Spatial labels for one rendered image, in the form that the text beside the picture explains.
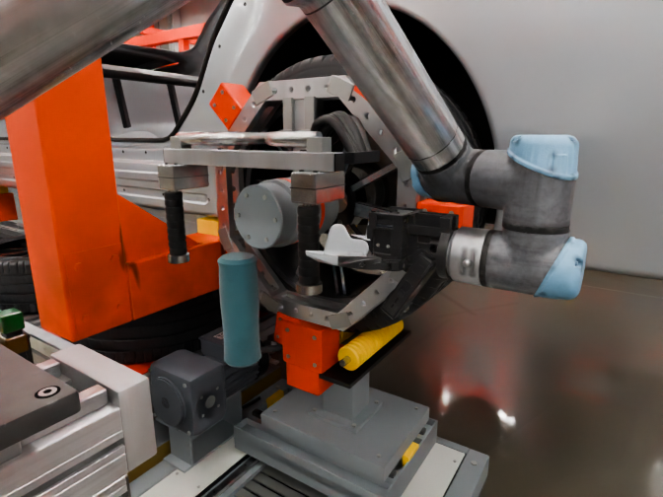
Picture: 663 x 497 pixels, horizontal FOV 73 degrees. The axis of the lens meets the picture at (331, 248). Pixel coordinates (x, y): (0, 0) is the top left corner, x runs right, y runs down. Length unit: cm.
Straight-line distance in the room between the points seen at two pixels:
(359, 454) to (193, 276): 69
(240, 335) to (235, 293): 10
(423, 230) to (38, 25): 49
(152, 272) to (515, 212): 101
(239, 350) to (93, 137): 61
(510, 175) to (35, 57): 47
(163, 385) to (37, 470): 84
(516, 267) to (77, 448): 49
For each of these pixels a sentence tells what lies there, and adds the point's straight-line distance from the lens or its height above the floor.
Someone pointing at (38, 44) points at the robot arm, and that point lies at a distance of 26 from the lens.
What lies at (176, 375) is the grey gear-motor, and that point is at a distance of 127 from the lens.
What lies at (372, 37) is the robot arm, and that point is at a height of 110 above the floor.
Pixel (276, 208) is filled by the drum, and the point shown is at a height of 87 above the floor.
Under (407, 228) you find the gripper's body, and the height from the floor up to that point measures 88.
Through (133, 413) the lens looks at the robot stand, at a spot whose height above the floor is 74.
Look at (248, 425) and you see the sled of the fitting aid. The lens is 149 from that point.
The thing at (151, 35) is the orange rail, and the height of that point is 319.
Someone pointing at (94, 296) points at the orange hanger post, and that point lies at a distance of 125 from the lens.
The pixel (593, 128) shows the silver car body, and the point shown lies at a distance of 100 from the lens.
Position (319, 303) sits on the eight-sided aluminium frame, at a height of 61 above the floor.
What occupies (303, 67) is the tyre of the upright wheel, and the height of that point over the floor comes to 116.
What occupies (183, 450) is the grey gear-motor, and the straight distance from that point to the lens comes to 147.
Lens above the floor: 101
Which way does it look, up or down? 14 degrees down
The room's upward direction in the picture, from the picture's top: straight up
